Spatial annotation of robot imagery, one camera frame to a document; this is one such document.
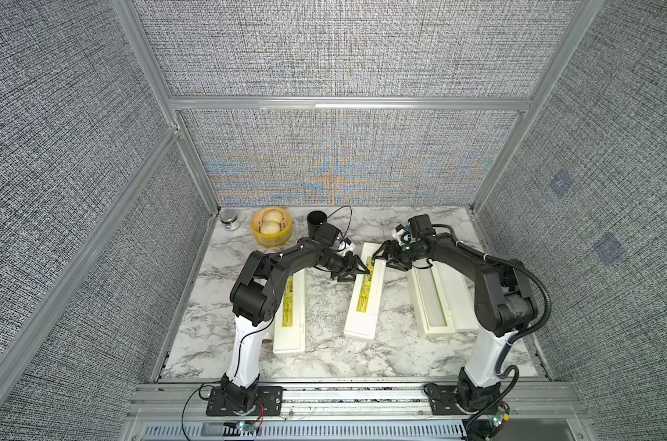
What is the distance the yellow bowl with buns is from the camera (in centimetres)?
106

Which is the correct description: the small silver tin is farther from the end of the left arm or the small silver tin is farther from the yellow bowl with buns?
the end of the left arm

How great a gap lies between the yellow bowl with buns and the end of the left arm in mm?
282

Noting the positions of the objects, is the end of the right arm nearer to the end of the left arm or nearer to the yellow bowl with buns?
the end of the left arm

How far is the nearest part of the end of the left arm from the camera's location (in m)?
0.85

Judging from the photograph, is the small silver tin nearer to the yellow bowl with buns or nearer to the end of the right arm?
the yellow bowl with buns

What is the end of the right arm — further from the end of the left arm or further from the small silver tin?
→ the small silver tin
